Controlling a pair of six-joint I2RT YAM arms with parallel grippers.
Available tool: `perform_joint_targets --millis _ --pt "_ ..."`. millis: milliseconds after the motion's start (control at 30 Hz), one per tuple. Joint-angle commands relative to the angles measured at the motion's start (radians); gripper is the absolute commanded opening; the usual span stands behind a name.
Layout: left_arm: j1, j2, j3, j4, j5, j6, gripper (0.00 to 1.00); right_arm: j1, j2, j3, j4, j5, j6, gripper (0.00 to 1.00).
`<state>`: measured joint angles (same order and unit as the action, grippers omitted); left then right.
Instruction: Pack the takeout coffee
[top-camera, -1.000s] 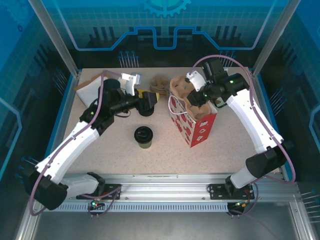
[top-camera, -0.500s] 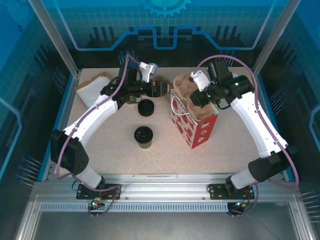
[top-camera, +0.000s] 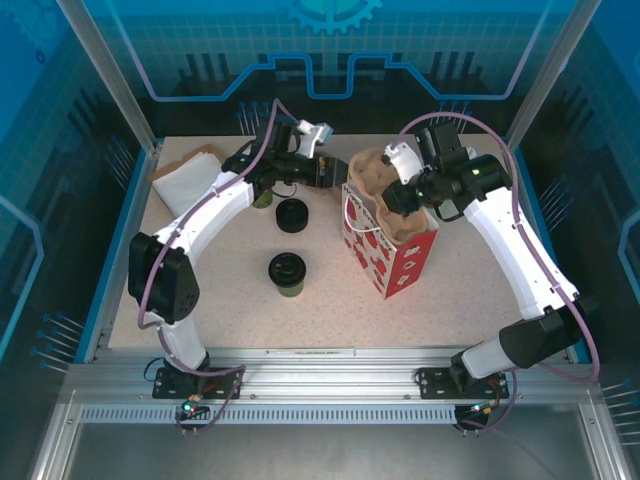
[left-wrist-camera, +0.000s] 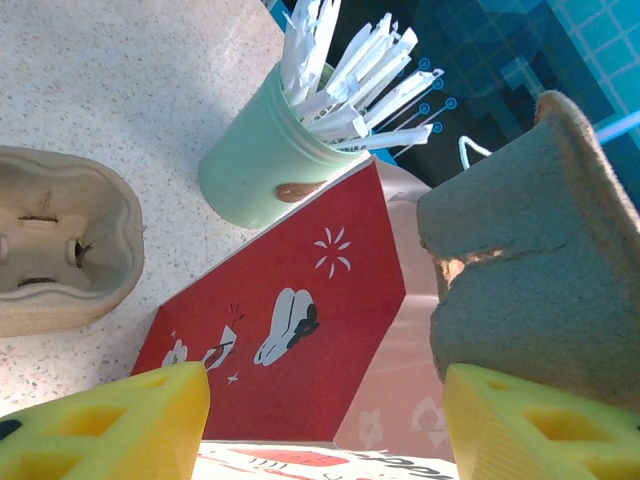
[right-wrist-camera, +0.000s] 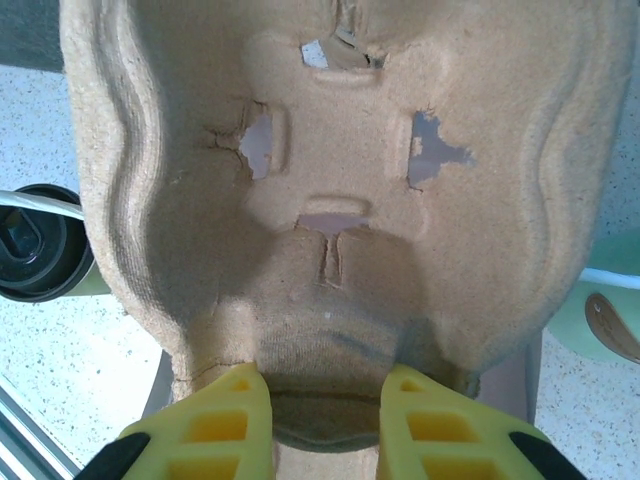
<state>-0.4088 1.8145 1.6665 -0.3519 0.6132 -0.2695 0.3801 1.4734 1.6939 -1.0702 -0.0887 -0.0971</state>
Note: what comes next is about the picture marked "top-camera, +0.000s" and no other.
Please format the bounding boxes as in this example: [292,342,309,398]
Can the slotted grey cable duct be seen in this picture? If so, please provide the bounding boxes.
[79,405,459,426]

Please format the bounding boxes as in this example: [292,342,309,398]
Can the brown pulp cup carrier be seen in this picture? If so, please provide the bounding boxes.
[348,148,441,246]

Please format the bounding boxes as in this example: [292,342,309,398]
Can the white paper napkin pile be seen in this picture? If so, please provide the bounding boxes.
[151,152,225,216]

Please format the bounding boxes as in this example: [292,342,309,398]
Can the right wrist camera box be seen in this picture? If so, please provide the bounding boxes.
[382,141,427,187]

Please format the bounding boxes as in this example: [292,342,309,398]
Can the blue table edge trim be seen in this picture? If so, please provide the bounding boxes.
[508,148,590,365]
[82,149,152,362]

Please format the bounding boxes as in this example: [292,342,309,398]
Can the small connector with lights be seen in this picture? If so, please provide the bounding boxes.
[463,401,497,420]
[179,398,209,420]

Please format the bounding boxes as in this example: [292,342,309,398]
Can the aluminium frame post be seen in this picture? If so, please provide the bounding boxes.
[503,0,602,156]
[55,0,165,155]

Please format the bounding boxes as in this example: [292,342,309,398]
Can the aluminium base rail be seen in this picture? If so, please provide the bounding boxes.
[64,347,600,402]

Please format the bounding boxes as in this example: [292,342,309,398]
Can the red white paper gift bag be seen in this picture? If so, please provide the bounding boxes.
[341,179,441,301]

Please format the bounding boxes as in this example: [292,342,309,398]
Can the black plastic cup lid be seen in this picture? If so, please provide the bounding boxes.
[276,215,309,235]
[274,198,310,224]
[267,252,307,288]

